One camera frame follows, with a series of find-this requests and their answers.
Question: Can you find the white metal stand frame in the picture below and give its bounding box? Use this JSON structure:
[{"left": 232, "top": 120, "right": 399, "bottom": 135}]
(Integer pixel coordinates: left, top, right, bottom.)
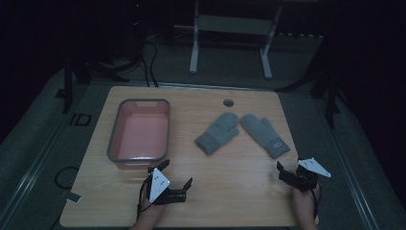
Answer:
[{"left": 189, "top": 0, "right": 283, "bottom": 81}]

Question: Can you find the grey tape piece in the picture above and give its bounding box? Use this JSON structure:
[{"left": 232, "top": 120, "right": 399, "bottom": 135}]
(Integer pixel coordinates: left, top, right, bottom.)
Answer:
[{"left": 58, "top": 190, "right": 82, "bottom": 203}]

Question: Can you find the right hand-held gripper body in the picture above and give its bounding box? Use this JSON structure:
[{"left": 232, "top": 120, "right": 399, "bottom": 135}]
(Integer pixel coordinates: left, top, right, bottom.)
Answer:
[{"left": 284, "top": 157, "right": 332, "bottom": 193}]

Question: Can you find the pink basin with grey rim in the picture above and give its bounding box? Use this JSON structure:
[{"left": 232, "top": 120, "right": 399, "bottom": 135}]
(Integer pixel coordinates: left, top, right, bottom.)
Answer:
[{"left": 106, "top": 98, "right": 171, "bottom": 170}]

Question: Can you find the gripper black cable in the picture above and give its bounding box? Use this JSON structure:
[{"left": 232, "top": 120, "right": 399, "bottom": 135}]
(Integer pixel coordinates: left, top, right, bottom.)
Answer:
[
  {"left": 136, "top": 175, "right": 153, "bottom": 221},
  {"left": 311, "top": 180, "right": 323, "bottom": 219}
]

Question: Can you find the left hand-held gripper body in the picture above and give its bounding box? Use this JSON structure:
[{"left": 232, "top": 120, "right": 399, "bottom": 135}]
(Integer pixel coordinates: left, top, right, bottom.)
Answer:
[{"left": 146, "top": 168, "right": 188, "bottom": 206}]

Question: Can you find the person's left hand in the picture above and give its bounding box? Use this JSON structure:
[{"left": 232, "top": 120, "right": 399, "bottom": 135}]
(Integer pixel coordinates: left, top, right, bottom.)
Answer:
[{"left": 139, "top": 195, "right": 168, "bottom": 222}]

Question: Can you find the black looped cable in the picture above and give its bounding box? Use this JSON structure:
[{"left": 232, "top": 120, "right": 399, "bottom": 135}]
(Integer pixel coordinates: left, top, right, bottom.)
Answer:
[{"left": 54, "top": 165, "right": 79, "bottom": 190}]

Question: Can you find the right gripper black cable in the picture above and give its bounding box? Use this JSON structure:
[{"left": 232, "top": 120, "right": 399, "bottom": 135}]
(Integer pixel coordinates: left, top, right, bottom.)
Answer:
[{"left": 311, "top": 180, "right": 323, "bottom": 219}]

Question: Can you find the black floor cable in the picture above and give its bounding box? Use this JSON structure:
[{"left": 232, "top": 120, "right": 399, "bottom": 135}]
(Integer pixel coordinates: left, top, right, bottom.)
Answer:
[{"left": 140, "top": 39, "right": 160, "bottom": 88}]

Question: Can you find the black tripod stand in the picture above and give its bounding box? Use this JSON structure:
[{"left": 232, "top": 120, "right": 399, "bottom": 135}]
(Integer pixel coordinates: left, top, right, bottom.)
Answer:
[
  {"left": 277, "top": 60, "right": 342, "bottom": 129},
  {"left": 55, "top": 52, "right": 130, "bottom": 115}
]

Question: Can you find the person's right hand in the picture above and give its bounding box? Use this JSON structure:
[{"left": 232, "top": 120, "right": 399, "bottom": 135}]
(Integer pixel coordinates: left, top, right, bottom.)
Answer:
[{"left": 291, "top": 185, "right": 321, "bottom": 221}]

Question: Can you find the plain grey mitten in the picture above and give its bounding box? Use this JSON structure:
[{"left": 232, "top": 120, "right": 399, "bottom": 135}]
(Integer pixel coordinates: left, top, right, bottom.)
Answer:
[{"left": 194, "top": 111, "right": 240, "bottom": 156}]

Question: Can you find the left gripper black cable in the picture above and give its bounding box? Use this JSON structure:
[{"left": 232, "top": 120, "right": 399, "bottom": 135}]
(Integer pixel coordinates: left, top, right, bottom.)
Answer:
[{"left": 136, "top": 175, "right": 153, "bottom": 221}]

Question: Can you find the grey mitten with label patch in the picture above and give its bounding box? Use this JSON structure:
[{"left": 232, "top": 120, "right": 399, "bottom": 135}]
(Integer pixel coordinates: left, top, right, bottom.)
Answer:
[{"left": 239, "top": 113, "right": 291, "bottom": 160}]

